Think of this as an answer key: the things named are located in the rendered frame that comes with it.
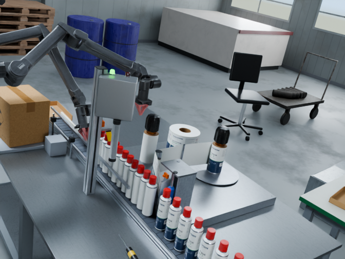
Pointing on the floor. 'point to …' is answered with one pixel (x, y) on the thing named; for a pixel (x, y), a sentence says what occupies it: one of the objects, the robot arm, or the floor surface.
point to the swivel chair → (245, 58)
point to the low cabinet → (221, 37)
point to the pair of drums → (122, 46)
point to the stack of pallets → (23, 22)
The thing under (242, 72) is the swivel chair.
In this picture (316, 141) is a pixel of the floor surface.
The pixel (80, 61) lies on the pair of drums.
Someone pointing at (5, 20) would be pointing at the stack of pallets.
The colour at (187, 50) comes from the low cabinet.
